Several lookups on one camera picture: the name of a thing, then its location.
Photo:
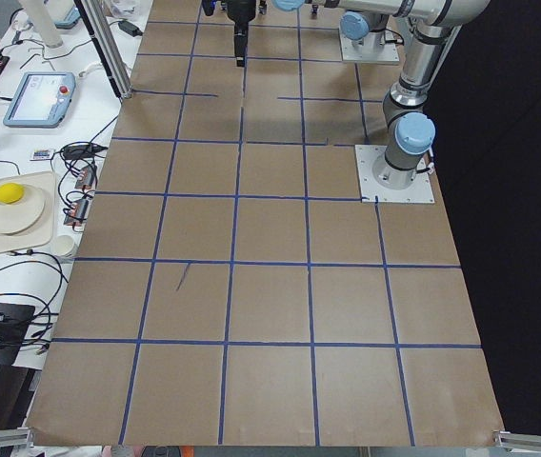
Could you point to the white cylinder tube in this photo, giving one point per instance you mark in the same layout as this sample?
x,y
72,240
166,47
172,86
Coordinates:
x,y
43,23

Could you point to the aluminium frame post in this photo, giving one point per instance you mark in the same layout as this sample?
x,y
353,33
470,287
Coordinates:
x,y
99,31

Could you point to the black power adapter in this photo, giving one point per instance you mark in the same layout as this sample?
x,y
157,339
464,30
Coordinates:
x,y
129,28

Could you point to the white paper cup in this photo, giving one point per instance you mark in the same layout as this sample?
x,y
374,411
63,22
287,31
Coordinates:
x,y
64,248

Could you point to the blue teach pendant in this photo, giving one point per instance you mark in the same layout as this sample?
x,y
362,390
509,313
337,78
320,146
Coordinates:
x,y
41,100

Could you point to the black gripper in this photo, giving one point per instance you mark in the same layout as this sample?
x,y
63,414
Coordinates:
x,y
240,10

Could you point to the yellow lemon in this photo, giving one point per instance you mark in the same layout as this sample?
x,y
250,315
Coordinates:
x,y
11,193

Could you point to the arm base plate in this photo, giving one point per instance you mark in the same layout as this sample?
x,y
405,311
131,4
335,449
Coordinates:
x,y
380,183
375,48

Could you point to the beige plate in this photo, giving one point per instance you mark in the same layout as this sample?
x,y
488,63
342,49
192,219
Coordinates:
x,y
23,214

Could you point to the yellow push button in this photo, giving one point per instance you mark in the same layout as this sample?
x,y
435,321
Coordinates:
x,y
262,6

